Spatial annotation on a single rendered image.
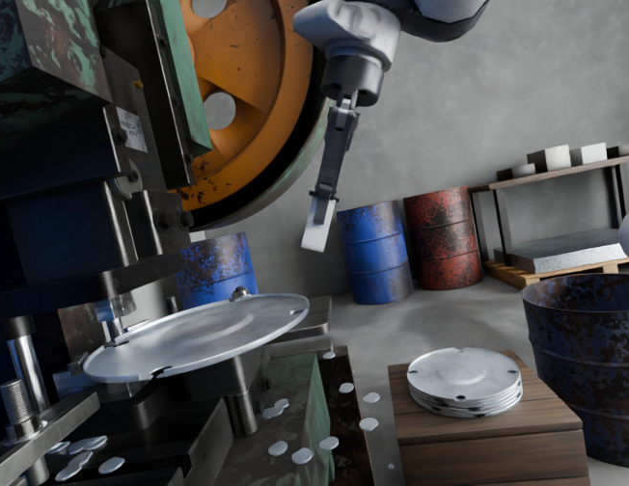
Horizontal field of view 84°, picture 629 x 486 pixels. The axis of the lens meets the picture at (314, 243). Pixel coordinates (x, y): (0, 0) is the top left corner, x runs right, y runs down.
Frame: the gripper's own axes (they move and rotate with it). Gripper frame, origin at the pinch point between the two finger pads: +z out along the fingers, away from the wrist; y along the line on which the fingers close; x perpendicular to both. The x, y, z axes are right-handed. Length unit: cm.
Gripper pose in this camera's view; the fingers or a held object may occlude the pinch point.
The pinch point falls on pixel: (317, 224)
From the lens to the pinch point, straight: 46.2
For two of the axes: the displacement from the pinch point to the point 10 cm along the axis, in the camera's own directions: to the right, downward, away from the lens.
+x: -9.7, -2.4, 0.3
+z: -2.3, 9.7, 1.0
